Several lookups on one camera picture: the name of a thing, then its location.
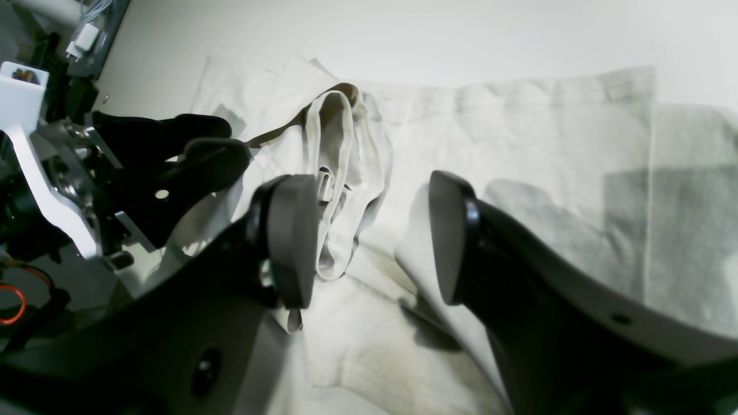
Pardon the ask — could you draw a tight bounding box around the beige T-shirt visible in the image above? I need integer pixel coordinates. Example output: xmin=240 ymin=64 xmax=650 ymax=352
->
xmin=164 ymin=58 xmax=736 ymax=414

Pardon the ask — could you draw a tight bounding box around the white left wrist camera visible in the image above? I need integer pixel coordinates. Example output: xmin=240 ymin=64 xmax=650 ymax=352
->
xmin=0 ymin=60 xmax=100 ymax=260

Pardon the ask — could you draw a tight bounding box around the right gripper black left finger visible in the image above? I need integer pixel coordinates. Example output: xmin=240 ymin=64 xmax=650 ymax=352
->
xmin=2 ymin=175 xmax=319 ymax=414

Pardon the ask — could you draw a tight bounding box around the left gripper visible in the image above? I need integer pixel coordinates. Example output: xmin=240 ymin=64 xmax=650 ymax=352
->
xmin=2 ymin=111 xmax=250 ymax=269

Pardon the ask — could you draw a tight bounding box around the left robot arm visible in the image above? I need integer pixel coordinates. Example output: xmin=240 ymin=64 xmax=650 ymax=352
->
xmin=1 ymin=111 xmax=250 ymax=351

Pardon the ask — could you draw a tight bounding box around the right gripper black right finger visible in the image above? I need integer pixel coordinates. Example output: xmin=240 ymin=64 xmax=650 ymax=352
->
xmin=428 ymin=171 xmax=737 ymax=414

